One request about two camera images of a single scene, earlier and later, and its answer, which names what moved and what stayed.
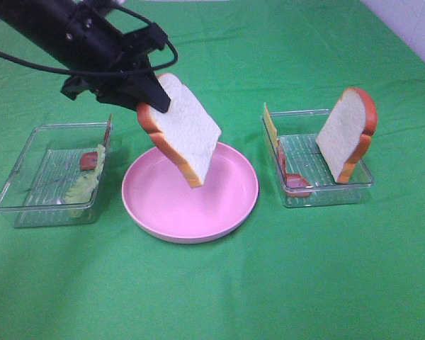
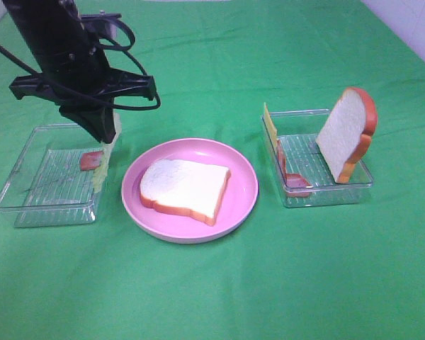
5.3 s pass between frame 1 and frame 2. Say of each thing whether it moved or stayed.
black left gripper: moved
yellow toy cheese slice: stayed
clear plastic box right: stayed
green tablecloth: stayed
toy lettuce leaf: moved
